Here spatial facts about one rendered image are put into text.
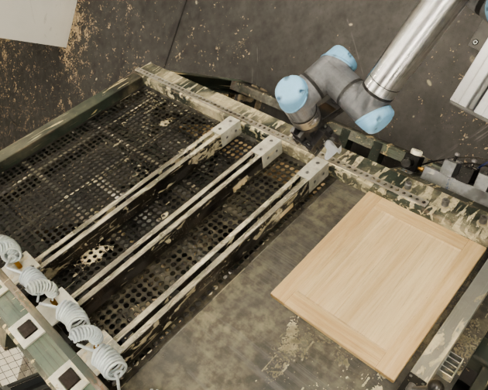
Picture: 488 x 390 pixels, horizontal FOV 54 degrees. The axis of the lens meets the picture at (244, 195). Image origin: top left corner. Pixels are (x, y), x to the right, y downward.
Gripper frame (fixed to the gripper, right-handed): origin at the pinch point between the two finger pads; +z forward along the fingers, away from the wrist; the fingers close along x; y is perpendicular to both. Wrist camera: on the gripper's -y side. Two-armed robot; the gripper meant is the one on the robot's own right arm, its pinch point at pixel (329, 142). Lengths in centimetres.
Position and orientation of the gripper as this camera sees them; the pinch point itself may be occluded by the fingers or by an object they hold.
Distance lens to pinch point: 140.3
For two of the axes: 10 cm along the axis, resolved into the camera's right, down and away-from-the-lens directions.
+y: -6.3, 7.8, 0.1
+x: 6.8, 5.6, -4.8
